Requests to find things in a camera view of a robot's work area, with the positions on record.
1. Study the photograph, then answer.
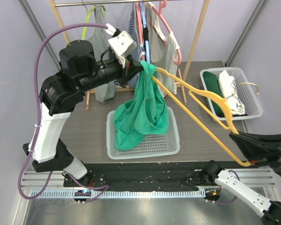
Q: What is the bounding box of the grey tank top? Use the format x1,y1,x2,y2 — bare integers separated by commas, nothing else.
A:
88,5,117,103

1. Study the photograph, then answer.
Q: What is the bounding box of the green tank top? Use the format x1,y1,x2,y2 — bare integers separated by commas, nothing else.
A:
114,61,169,151

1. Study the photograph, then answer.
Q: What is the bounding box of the yellow plastic hanger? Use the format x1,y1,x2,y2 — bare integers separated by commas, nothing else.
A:
151,67,260,167

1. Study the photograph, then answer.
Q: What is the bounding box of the lime green hanger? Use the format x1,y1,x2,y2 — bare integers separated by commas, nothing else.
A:
81,5,106,40

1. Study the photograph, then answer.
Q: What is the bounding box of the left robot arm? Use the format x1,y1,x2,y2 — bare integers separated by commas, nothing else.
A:
23,40,143,187

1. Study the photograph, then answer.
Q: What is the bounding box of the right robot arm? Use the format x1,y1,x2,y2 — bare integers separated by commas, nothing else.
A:
202,132,281,225

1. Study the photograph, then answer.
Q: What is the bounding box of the pink hanger with striped top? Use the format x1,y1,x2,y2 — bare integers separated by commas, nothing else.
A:
135,2,146,60

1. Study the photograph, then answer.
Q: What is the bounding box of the light blue hanger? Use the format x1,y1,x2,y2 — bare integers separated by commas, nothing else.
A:
139,2,150,63

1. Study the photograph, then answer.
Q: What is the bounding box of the white tank top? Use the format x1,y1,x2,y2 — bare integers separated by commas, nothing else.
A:
145,1,180,97

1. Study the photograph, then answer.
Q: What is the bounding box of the black tank top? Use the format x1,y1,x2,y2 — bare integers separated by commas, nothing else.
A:
143,26,150,63

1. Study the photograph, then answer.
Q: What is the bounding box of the blue striped tank top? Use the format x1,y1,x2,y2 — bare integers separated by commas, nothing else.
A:
128,3,140,60

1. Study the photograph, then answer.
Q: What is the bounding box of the pink hanger with white top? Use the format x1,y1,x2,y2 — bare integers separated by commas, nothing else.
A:
152,0,182,66

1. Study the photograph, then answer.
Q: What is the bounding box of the folded white printed garment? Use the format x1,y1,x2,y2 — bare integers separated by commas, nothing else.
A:
218,70,245,116

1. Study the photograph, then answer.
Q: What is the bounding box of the white basket with folded clothes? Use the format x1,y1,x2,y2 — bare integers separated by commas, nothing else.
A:
200,67,263,120

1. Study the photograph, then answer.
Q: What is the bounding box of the folded dark green garment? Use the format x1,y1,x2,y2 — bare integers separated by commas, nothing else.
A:
203,71,224,118

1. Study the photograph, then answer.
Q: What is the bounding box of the white plastic laundry basket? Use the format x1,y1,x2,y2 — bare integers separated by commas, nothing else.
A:
106,107,180,160

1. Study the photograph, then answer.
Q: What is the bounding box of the wooden clothes rack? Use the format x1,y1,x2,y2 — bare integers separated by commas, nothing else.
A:
49,0,209,111

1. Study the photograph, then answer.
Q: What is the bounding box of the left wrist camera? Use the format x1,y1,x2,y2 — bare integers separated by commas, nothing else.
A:
105,23,137,68

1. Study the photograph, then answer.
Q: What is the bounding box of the aluminium rail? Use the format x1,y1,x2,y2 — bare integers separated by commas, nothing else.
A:
21,168,275,190

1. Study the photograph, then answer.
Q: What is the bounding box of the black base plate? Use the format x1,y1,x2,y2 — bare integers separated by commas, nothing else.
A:
63,161,270,192

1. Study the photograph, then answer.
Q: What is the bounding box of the white slotted cable duct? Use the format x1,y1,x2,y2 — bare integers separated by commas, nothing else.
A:
39,188,206,199

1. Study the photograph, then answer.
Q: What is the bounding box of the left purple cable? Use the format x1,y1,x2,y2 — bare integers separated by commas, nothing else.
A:
17,23,111,214

